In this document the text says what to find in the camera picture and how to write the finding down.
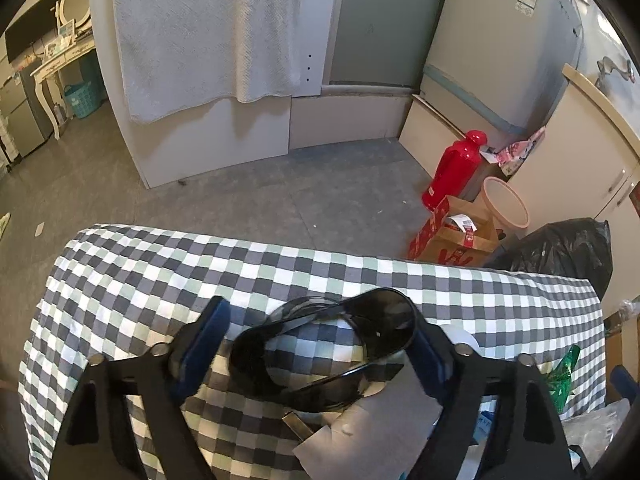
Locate grey metal cabinet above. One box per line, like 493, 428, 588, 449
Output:
0, 60, 53, 158

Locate white dressing table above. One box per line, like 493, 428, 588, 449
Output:
30, 30, 98, 141

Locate metal faucet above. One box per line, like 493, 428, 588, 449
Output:
595, 55, 638, 86

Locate grey washing machine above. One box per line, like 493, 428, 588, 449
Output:
422, 0, 586, 133

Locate red thermos flask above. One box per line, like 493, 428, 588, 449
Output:
421, 130, 488, 211

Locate oval white-framed mirror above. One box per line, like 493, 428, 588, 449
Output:
55, 0, 93, 31

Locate beige leaning board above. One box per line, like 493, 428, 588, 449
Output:
400, 95, 468, 178

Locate frosted glass door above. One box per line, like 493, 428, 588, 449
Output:
325, 0, 456, 91

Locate teal laundry basket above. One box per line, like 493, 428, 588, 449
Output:
63, 81, 103, 120

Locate pink waste bin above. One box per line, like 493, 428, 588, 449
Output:
482, 176, 530, 241

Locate black sunglasses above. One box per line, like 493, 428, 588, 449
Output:
227, 287, 423, 413

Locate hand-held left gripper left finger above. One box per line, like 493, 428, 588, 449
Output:
47, 296, 232, 480

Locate white towel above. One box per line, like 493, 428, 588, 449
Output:
112, 0, 306, 125

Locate black trash bag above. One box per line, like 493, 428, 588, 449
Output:
487, 217, 613, 301

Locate black monitor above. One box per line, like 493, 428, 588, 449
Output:
5, 0, 60, 63

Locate grey checked tablecloth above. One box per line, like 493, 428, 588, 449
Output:
17, 224, 608, 480

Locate white cabinet beige top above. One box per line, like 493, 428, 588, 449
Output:
500, 62, 640, 241

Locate pink printed bag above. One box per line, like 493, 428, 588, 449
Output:
480, 127, 547, 176

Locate clear plastic bag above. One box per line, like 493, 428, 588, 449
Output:
562, 400, 631, 476

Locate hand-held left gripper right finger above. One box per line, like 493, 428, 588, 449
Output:
405, 310, 576, 480

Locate green snack packet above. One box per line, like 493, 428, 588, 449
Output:
542, 344, 582, 413

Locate grey paper sheet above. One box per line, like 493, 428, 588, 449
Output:
292, 355, 446, 480

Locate brown paper bag red print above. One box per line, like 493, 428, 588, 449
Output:
407, 195, 501, 268

